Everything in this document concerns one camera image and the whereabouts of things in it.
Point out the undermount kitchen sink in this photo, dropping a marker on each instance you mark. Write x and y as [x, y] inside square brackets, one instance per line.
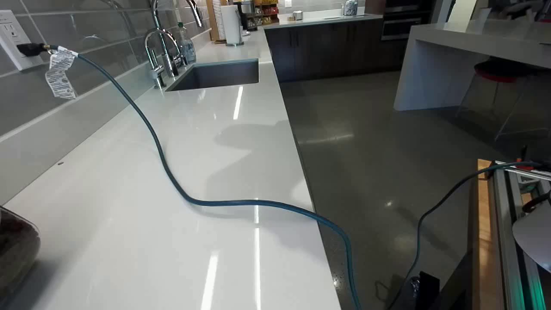
[220, 75]

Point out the dark wood cabinet counter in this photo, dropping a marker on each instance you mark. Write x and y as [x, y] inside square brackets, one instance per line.
[327, 49]

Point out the soap dispenser bottle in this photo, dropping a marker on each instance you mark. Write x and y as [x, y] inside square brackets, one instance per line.
[188, 52]

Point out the small cup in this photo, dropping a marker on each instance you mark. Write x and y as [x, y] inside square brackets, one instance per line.
[298, 14]

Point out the chrome kitchen faucet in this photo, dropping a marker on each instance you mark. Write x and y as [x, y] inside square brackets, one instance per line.
[164, 49]

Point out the chrome pull-down sprayer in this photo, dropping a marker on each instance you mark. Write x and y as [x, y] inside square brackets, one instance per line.
[195, 13]

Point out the glass jar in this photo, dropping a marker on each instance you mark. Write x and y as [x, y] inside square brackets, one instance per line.
[350, 8]

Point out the white kitchen island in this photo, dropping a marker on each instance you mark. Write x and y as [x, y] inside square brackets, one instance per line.
[430, 71]

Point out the black built-in oven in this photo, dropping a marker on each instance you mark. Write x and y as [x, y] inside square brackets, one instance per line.
[405, 18]

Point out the black box on floor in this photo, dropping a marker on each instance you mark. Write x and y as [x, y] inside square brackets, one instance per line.
[425, 290]

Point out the wooden cart edge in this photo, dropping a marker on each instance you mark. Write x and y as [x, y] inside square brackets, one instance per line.
[486, 242]

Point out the red bar stool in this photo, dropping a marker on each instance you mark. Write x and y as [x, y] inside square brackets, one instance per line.
[501, 70]

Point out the black power plug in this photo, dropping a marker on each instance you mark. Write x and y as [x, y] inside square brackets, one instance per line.
[29, 49]

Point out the white round disc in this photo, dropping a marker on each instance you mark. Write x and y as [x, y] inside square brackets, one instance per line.
[536, 235]

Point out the aluminium frame rail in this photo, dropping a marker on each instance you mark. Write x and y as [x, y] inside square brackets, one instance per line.
[510, 242]

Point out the white wall power outlet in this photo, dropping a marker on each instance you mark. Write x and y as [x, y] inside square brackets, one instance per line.
[10, 35]

